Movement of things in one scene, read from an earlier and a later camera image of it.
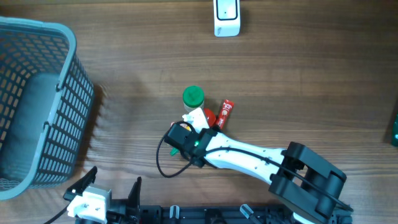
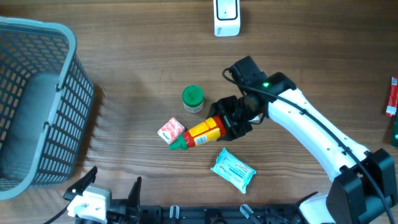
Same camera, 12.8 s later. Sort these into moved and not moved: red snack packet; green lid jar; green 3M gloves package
Moved: red snack packet
Not moved: green lid jar; green 3M gloves package
